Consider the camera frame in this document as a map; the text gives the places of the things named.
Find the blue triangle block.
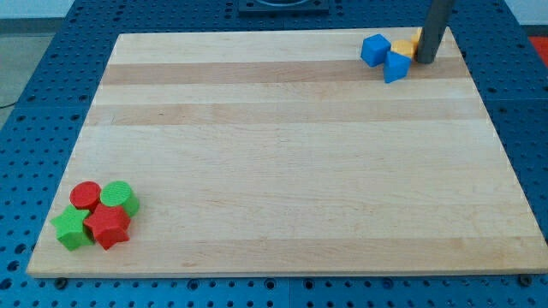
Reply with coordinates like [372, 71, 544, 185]
[383, 51, 412, 84]

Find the blue cube block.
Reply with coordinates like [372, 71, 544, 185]
[360, 33, 391, 68]

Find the green cylinder block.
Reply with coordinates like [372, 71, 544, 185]
[100, 181, 140, 217]

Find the yellow pentagon block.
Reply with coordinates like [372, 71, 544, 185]
[390, 39, 416, 59]

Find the red star block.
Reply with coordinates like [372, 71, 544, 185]
[83, 203, 131, 251]

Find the yellow block behind rod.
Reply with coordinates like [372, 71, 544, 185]
[410, 27, 422, 49]

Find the red cylinder block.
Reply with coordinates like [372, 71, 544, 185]
[69, 181, 101, 212]

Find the green star block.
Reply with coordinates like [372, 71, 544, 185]
[51, 204, 95, 251]

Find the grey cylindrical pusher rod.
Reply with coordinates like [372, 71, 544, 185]
[416, 0, 455, 64]

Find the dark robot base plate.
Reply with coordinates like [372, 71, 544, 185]
[237, 0, 330, 15]

